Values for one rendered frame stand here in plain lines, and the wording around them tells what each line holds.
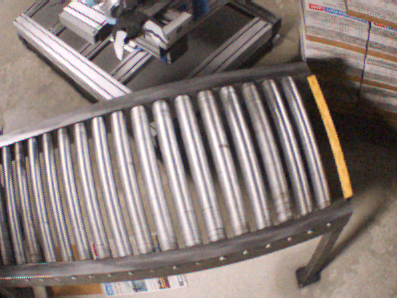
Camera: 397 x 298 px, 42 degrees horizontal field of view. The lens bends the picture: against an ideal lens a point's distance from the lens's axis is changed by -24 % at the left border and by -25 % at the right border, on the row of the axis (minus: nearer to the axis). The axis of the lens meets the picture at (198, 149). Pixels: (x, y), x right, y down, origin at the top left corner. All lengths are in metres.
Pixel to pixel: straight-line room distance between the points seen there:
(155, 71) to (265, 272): 0.95
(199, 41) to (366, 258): 1.28
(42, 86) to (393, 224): 1.95
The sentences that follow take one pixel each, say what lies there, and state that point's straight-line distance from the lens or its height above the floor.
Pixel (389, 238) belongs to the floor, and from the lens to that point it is 2.65.
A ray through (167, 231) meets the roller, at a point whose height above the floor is 0.80.
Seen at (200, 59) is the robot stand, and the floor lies 0.21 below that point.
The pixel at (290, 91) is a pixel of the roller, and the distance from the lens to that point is 1.92.
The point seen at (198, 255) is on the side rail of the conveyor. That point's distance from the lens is 1.70.
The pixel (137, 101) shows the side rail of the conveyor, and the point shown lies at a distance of 1.91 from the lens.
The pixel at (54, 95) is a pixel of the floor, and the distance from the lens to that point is 2.99.
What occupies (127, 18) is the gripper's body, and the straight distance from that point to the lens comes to 1.54.
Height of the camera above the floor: 2.41
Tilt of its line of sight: 63 degrees down
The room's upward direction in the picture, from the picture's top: 6 degrees counter-clockwise
